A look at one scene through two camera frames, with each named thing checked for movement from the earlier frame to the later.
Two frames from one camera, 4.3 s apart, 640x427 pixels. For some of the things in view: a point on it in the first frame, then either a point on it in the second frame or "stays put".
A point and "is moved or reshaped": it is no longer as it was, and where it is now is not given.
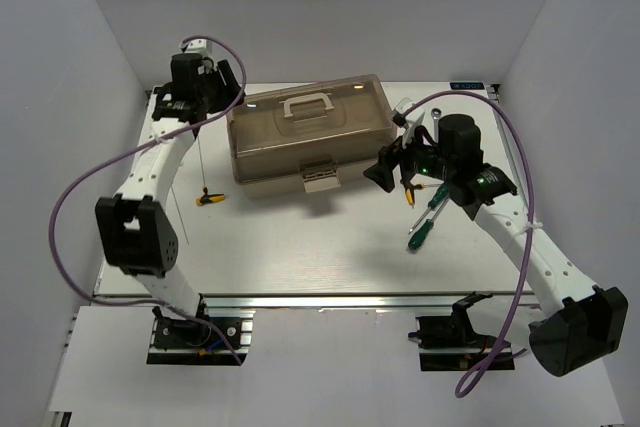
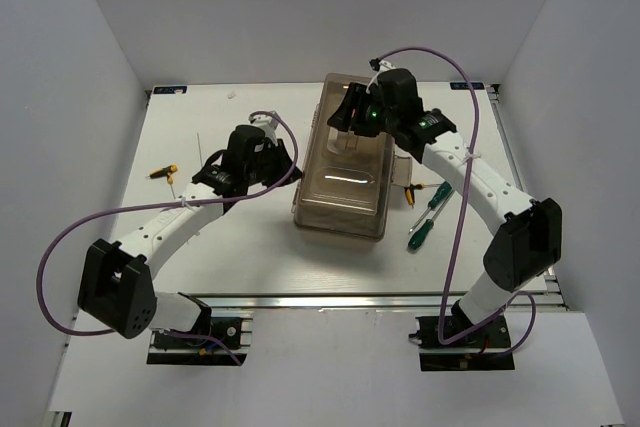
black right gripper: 388,159 to 341,119
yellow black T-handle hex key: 207,198 is moved or reshaped
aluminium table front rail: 418,302 stays put
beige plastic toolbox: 313,135 is moved or reshaped
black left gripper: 230,91 to 282,156
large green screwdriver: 419,236 stays put
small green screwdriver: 437,199 stays put
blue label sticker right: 467,86 stays put
